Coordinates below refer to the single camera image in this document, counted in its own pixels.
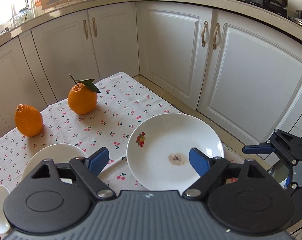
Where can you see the white plate with fruit print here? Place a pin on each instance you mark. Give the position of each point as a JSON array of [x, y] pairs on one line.
[[59, 153]]

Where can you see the orange with green leaf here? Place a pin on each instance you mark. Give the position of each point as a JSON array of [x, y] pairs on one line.
[[83, 96]]

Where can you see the cherry print tablecloth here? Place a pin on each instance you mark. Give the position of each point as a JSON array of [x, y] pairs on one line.
[[123, 104]]

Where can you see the white plate with crumbs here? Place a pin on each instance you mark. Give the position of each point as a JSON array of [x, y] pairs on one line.
[[158, 150]]

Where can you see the orange without leaf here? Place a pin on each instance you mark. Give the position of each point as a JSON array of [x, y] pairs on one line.
[[28, 120]]

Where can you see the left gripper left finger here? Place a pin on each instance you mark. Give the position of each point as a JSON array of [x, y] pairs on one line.
[[54, 197]]

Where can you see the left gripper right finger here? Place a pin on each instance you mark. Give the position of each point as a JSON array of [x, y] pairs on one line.
[[242, 197]]

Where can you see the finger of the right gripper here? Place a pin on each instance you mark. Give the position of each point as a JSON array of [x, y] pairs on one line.
[[287, 147]]

